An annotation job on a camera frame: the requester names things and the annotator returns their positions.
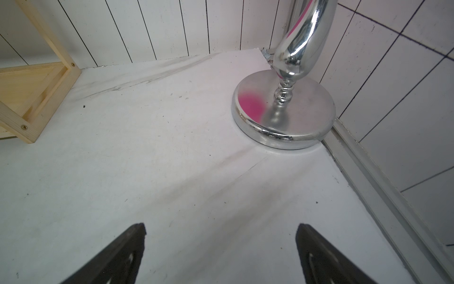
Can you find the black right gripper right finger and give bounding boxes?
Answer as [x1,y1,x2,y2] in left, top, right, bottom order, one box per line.
[296,224,375,284]

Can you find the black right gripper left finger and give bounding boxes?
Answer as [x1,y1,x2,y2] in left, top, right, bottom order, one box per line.
[63,223,147,284]

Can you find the wooden two-tier shelf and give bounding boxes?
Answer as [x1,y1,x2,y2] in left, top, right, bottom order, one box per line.
[1,1,82,144]

